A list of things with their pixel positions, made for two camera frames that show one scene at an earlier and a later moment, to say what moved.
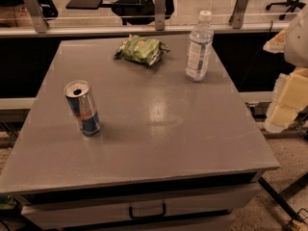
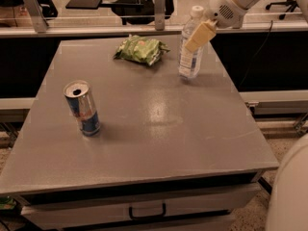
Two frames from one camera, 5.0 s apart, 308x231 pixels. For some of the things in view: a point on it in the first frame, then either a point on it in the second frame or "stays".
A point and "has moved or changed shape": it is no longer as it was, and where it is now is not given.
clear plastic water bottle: x=199 y=48 has moved or changed shape
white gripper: x=297 y=40 → x=223 y=9
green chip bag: x=142 y=49 stays
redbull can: x=82 y=100 stays
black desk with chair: x=134 y=5 stays
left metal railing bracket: x=37 y=12 stays
